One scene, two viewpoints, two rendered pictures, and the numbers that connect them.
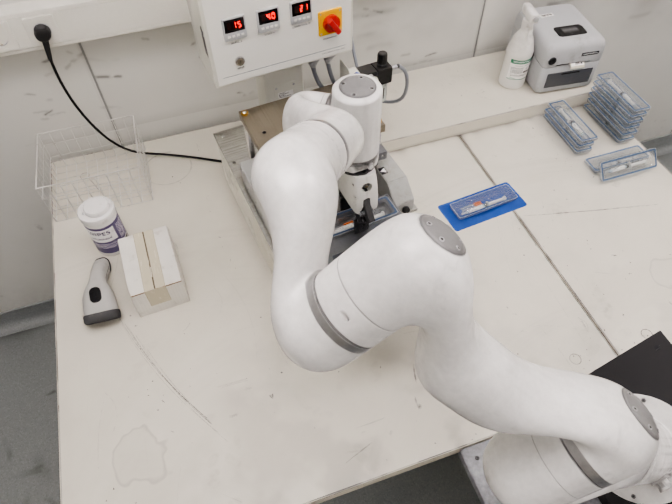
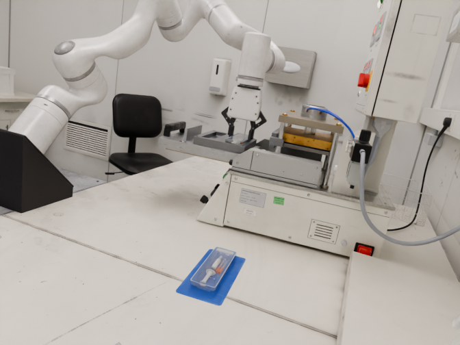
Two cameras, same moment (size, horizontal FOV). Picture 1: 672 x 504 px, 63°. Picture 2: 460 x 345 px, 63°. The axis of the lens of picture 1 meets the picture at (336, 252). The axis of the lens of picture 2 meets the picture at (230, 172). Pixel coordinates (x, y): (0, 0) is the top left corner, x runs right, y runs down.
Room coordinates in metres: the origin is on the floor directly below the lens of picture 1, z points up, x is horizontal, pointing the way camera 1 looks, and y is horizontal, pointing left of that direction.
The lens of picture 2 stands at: (1.47, -1.04, 1.19)
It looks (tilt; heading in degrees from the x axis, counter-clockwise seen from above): 14 degrees down; 126
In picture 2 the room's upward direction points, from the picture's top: 10 degrees clockwise
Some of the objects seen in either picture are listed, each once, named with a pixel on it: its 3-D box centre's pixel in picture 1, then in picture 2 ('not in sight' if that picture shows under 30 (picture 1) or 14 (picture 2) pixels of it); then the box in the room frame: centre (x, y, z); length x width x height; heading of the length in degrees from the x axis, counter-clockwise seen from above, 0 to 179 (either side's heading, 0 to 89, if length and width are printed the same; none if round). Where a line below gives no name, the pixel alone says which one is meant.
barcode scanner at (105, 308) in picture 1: (98, 287); not in sight; (0.74, 0.57, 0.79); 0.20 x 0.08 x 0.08; 18
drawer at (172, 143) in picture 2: not in sight; (212, 142); (0.67, -0.08, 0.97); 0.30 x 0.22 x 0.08; 24
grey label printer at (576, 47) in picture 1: (554, 47); not in sight; (1.56, -0.71, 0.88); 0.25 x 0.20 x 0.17; 12
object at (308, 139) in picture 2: not in sight; (309, 131); (0.95, 0.04, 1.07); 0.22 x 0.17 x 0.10; 114
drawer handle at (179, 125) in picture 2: not in sight; (175, 128); (0.55, -0.13, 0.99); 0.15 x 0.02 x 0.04; 114
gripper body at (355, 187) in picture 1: (355, 177); (246, 101); (0.76, -0.04, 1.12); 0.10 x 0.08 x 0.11; 24
